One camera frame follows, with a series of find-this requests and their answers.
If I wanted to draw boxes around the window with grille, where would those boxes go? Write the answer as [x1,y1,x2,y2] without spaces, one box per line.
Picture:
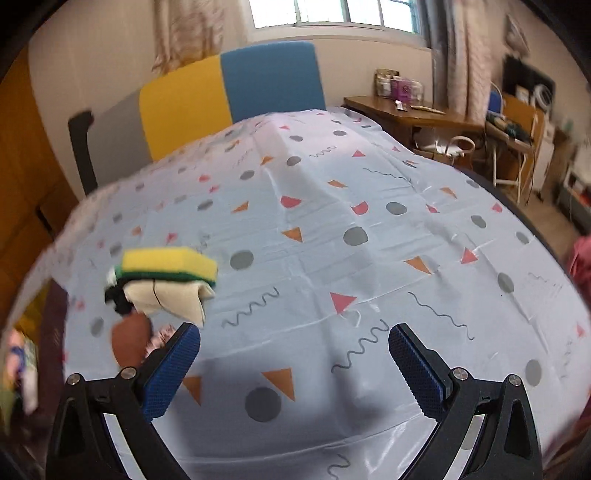
[247,0,420,34]

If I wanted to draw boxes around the grey yellow blue headboard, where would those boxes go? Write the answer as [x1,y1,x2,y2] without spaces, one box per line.
[86,41,325,186]

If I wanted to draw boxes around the yellow green scouring sponge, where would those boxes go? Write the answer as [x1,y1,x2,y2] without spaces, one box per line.
[114,246,218,287]

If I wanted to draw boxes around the black rolled mat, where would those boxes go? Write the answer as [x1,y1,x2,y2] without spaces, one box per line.
[68,110,98,195]

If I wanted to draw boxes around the packages on desk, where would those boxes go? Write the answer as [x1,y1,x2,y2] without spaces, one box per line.
[374,69,424,104]

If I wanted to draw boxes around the floral curtain left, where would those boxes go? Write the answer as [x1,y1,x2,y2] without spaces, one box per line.
[152,0,224,75]

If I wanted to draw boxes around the floral curtain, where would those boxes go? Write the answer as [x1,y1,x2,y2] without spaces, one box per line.
[425,0,492,126]
[152,0,224,75]

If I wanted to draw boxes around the wooden wardrobe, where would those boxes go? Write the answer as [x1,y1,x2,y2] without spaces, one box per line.
[0,48,78,324]

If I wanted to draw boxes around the black scrunchie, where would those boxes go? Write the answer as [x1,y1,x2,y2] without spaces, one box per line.
[104,286,134,317]

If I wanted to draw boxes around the gold tray box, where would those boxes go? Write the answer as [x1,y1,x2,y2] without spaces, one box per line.
[1,279,68,434]

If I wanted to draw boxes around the pink satin scrunchie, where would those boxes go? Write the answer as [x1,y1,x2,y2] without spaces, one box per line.
[145,325,176,357]

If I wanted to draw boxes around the brown makeup sponge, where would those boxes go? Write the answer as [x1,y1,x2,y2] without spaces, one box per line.
[111,312,152,368]

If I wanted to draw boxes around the floral curtain right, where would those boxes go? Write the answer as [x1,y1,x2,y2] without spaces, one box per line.
[425,0,492,126]

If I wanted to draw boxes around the green silicone bottle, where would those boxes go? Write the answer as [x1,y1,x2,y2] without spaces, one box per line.
[106,267,117,287]

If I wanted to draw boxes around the beige cloth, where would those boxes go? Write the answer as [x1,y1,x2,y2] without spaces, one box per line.
[123,280,215,328]

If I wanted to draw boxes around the wooden side desk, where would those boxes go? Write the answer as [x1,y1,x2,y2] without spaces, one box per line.
[344,96,490,170]

